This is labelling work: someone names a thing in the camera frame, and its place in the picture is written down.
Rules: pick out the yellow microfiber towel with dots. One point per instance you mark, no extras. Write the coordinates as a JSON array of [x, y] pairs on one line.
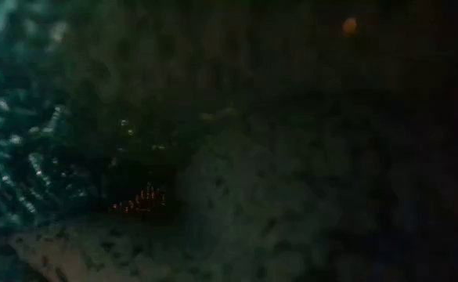
[[252, 203]]

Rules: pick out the teal microfiber towel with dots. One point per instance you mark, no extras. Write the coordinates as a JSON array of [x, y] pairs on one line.
[[13, 164]]

